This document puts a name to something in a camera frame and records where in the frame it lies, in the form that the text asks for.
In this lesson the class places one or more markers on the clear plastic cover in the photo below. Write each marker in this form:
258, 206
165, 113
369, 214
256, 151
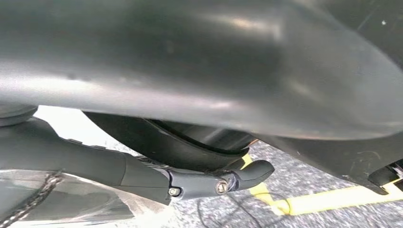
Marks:
78, 201

